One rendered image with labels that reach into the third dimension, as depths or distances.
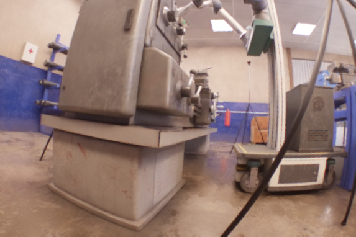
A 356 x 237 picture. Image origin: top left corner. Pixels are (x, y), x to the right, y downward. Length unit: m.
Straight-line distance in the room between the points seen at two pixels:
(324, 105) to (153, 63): 1.29
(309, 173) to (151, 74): 1.24
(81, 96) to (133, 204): 0.54
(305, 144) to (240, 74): 5.05
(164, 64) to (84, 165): 0.62
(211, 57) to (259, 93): 2.13
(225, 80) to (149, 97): 5.52
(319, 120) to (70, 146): 1.66
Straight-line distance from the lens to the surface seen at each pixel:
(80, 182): 1.00
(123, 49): 0.77
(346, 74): 1.87
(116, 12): 0.92
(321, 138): 1.52
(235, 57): 6.46
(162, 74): 0.75
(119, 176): 0.80
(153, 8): 0.97
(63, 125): 1.01
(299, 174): 1.39
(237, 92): 6.10
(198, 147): 3.07
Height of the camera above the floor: 0.49
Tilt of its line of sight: 7 degrees up
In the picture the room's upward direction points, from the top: 4 degrees clockwise
